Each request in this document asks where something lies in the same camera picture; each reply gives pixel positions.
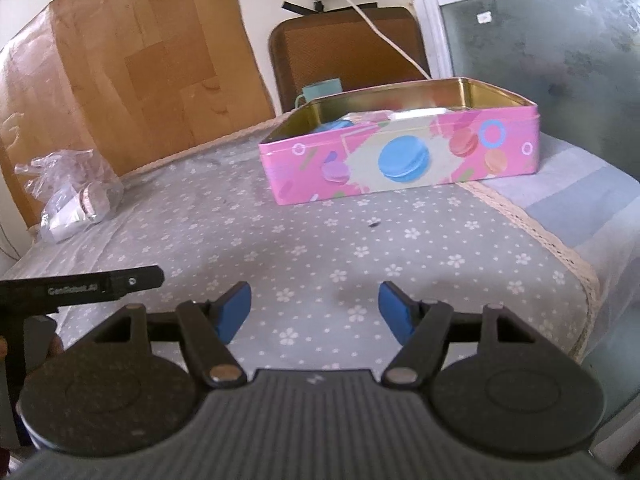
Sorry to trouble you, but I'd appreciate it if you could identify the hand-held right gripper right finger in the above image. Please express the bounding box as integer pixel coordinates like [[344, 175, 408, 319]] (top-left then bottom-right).
[[378, 281, 545, 389]]

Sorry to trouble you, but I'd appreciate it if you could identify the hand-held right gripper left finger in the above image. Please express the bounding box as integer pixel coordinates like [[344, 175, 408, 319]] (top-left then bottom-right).
[[91, 281, 251, 389]]

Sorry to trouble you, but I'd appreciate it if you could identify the pink macaron print tin box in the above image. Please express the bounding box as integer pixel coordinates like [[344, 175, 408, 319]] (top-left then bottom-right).
[[258, 76, 541, 206]]

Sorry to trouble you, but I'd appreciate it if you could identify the grey floral tablecloth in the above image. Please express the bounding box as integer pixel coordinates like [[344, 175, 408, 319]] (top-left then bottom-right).
[[0, 119, 602, 376]]

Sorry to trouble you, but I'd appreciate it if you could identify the clear plastic bag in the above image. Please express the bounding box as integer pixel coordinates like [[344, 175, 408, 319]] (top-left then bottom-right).
[[14, 148, 125, 244]]

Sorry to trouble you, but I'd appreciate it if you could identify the blue striped sheet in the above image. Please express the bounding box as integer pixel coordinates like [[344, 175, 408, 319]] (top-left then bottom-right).
[[470, 131, 640, 471]]

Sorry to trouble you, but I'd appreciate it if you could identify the large wooden board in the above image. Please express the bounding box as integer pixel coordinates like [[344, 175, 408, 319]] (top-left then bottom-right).
[[0, 0, 277, 228]]

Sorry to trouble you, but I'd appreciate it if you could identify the teal cup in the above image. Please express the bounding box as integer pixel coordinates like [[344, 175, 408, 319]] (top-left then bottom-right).
[[294, 78, 346, 110]]

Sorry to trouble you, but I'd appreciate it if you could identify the brown chair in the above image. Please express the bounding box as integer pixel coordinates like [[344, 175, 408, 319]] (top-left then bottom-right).
[[268, 6, 432, 114]]

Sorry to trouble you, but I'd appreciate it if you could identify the frosted glass door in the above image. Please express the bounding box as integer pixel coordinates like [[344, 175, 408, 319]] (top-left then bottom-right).
[[402, 0, 640, 183]]

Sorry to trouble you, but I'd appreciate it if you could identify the white cable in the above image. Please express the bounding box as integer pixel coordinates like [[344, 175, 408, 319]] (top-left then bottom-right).
[[303, 0, 432, 81]]

